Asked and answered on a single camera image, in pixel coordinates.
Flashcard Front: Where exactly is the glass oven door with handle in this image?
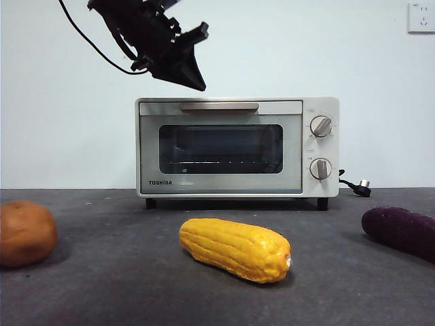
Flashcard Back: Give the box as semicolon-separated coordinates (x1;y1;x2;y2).
138;100;303;195

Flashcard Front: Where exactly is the purple eggplant with green stem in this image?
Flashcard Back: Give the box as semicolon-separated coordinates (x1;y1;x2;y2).
361;206;435;264

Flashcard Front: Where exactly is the white Toshiba toaster oven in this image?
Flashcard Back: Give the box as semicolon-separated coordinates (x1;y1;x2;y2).
135;96;340;211

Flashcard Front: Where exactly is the beige oven knob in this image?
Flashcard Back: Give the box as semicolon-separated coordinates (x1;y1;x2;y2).
311;115;334;139
309;158;333;180

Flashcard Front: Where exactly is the yellow corn cob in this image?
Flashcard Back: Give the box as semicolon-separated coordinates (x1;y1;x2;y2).
178;217;292;283

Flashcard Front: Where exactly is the brown potato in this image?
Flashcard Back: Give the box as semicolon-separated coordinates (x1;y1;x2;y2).
0;200;58;267

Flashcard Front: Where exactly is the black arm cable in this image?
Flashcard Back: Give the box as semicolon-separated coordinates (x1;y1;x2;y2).
58;0;150;75

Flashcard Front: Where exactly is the metal wire oven rack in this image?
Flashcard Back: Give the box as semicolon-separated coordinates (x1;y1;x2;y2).
168;159;278;169

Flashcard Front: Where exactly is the black power cord with plug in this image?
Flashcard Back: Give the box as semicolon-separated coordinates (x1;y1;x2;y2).
338;169;373;198

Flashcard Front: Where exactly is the white wall socket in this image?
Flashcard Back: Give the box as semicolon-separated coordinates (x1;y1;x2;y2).
407;2;435;34

